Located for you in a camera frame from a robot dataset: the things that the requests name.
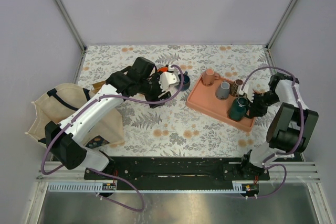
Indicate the orange mug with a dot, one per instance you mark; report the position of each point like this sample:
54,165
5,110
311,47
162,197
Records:
162,70

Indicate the blue mug cream base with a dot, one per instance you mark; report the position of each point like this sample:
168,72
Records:
186,81

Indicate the floral table mat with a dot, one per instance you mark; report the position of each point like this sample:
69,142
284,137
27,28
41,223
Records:
174,129

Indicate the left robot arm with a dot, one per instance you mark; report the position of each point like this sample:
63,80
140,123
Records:
64,139

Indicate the grey-blue square mug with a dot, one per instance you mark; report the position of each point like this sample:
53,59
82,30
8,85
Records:
223,91

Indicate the white cable duct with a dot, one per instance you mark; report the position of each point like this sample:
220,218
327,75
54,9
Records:
147,187

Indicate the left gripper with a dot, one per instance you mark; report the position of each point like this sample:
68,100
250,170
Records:
159,78

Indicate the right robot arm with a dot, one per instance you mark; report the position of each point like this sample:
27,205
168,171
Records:
291,129

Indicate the salmon textured mug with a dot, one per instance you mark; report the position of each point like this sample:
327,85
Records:
209,76

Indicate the dark green mug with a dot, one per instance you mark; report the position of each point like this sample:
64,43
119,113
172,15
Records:
238,109

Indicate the salmon pink tray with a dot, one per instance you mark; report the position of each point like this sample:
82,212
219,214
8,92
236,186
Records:
204,100

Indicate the cream tote bag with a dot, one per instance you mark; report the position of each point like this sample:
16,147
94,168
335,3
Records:
64,100

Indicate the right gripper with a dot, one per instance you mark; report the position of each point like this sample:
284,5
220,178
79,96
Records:
255,111

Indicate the brown paper packet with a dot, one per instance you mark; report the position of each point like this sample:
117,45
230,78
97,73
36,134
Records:
97,86

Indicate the aluminium frame rail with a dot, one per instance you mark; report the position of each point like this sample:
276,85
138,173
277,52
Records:
73,30

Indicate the brown striped mug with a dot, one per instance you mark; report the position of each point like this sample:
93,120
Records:
234,87

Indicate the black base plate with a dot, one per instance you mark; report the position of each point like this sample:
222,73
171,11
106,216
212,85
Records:
162,167

